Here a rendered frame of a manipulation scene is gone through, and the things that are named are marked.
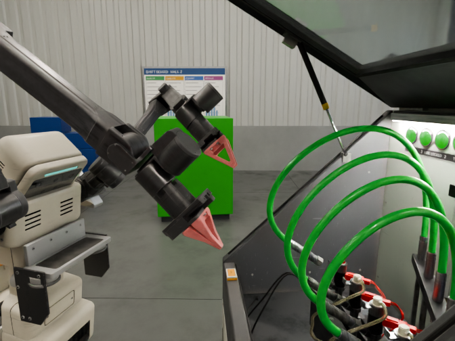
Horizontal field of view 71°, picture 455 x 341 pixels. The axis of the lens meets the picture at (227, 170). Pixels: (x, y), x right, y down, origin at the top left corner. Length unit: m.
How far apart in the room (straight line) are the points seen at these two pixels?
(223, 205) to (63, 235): 3.16
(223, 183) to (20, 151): 3.26
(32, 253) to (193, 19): 6.66
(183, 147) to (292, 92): 6.72
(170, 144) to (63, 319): 0.81
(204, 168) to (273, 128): 3.45
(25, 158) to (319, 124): 6.81
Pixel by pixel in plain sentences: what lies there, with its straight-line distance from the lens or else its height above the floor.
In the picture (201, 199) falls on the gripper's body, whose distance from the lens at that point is 0.56.
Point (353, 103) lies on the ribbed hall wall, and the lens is 7.57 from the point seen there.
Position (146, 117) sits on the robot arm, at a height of 1.42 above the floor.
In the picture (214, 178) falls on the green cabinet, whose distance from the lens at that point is 4.01.
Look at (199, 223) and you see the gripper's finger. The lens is 0.58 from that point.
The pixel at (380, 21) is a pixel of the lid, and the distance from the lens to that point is 0.78.
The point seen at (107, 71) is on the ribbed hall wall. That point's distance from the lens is 7.67.
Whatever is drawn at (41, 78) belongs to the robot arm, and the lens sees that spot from 0.67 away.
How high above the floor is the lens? 1.47
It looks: 12 degrees down
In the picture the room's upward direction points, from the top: straight up
